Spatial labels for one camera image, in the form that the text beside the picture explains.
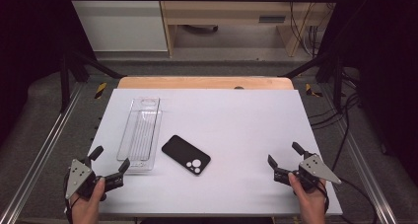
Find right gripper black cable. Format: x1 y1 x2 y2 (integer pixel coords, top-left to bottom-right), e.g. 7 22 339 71
323 177 380 224

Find person's left hand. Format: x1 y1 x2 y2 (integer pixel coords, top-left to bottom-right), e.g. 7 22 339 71
70 177 107 219

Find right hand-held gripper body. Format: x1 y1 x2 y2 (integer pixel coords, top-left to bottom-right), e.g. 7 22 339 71
273 153 343 192

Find hanging desk cables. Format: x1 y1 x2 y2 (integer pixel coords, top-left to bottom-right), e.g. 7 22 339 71
288 0 321 58

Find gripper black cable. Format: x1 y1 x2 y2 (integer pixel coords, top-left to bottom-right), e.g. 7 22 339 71
323 177 380 224
62 170 75 224

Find black frame leg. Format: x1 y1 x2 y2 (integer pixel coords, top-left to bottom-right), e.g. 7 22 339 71
278 49 345 113
59 48 128 113

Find black floor cables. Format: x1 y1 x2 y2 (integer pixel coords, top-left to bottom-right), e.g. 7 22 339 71
308 70 363 173

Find white cabinet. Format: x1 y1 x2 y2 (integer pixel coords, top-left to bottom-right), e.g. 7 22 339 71
64 0 170 52

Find clear plastic packaging box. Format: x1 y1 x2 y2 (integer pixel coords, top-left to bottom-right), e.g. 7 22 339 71
116 97 164 173

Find yellow black striped tape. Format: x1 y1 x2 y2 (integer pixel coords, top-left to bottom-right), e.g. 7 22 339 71
305 83 324 99
94 82 108 101

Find light wooden desk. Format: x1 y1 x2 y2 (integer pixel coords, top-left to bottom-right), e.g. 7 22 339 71
157 0 343 58

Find aluminium floor rail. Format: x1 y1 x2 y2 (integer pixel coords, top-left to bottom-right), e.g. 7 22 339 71
319 85 399 224
0 82 84 224

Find white table cover sheet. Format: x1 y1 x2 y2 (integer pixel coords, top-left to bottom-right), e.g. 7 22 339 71
88 88 344 217

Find black curtain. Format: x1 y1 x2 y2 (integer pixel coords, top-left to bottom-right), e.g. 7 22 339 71
0 0 97 148
317 0 418 178

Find person's right hand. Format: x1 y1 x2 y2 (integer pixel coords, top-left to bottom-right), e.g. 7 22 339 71
288 172 328 217

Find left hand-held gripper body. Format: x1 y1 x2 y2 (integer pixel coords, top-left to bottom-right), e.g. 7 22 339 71
64 157 125 202

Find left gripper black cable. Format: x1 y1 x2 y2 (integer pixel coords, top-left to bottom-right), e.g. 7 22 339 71
62 170 75 224

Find grey desk label plate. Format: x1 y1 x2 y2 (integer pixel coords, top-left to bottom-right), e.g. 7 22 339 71
258 15 287 24

